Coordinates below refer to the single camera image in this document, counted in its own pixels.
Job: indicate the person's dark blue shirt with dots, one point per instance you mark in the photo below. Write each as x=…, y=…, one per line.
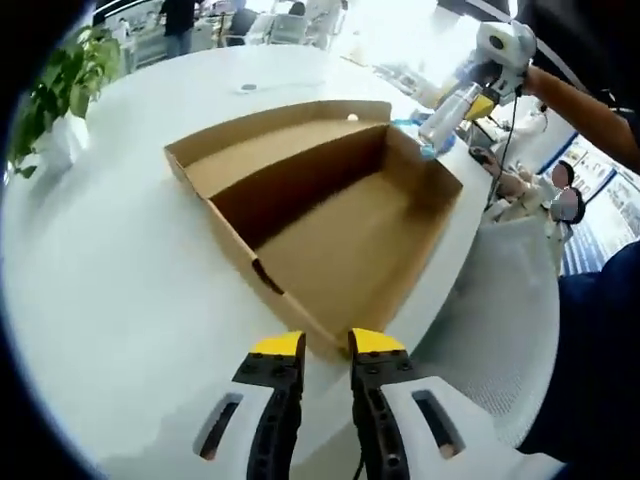
x=600, y=350

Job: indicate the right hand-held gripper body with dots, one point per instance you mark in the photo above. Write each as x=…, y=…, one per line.
x=507, y=50

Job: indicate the white office chair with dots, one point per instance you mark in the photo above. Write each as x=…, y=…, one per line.
x=287, y=30

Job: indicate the grey round table grommet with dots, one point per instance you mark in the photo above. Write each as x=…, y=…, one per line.
x=247, y=89

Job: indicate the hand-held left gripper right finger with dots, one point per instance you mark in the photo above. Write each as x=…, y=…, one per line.
x=380, y=400

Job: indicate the blue wall poster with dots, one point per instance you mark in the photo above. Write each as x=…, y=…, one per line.
x=615, y=200

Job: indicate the white office desk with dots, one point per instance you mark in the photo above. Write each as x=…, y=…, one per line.
x=145, y=47

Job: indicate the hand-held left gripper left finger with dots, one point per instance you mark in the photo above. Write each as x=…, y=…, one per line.
x=275, y=400

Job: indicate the brown cardboard shoe box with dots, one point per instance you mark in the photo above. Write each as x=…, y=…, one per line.
x=325, y=260

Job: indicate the green potted plant white pot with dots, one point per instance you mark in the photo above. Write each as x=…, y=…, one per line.
x=60, y=80

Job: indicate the grey mesh office chair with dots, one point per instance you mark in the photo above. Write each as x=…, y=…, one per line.
x=505, y=325

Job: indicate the clear plastic bottle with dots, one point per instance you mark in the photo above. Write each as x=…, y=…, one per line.
x=447, y=112

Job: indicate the black rounded object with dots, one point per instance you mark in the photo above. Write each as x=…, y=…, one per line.
x=482, y=156

